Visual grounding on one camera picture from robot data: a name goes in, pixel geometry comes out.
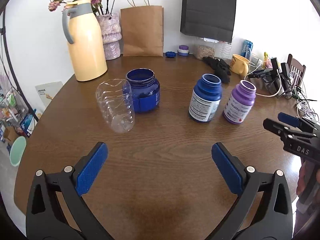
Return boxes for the purple white small jar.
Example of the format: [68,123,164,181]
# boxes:
[177,45,189,56]

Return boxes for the glass with blue packet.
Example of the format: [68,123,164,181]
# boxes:
[240,40,259,66]

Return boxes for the white booklet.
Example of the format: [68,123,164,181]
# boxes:
[35,81,63,107]

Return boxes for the clear plastic water bottle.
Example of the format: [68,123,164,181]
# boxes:
[218,41,232,59]

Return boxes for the clear plastic cup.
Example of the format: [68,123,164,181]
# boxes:
[95,79,135,133]

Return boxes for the purple pill bottle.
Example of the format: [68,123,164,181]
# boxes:
[223,80,257,125]

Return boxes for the green bucket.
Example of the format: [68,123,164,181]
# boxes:
[9,136,27,167]

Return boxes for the cluttered storage shelf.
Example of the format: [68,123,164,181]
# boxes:
[1,73,37,138]

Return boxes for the person's right hand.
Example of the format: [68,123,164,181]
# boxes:
[296,161,308,195]

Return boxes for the white cable bundle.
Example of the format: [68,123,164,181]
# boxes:
[243,57,320,123]

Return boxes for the brown paper bag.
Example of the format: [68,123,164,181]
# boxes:
[120,0,164,57]

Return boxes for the black charging devices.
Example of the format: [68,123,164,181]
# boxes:
[245,57,292,99]

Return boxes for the wide dark blue jar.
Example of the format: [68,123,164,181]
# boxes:
[126,68,160,113]

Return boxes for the yellow mug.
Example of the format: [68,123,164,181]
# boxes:
[230,54,250,78]

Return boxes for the blue bottle cap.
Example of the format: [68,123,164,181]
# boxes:
[165,51,176,58]

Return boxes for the glass jar of grains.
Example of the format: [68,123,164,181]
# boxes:
[194,44,215,60]

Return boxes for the black paper bag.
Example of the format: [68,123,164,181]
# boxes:
[180,0,236,43]

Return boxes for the blue labelled pill bottle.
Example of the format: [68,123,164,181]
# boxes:
[189,74,222,122]

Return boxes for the wooden chair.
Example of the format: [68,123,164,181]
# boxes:
[287,54,306,86]

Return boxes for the pink textured vase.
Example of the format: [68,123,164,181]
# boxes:
[97,13,122,61]

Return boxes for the black glove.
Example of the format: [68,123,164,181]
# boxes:
[202,56,231,84]

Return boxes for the yellow thermos jug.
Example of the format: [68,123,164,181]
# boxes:
[62,0,107,82]

